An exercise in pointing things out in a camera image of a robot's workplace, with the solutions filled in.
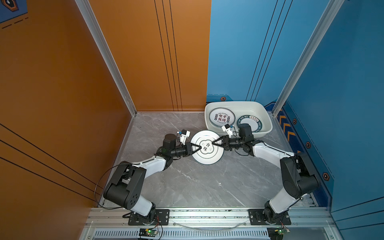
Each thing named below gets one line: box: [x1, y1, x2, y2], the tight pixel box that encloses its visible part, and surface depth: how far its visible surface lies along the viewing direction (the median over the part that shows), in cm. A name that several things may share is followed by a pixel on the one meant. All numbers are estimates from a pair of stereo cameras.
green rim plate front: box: [237, 115, 263, 133], surface depth 114 cm
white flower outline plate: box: [190, 130, 224, 165], surface depth 84 cm
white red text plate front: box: [208, 107, 236, 128], surface depth 114 cm
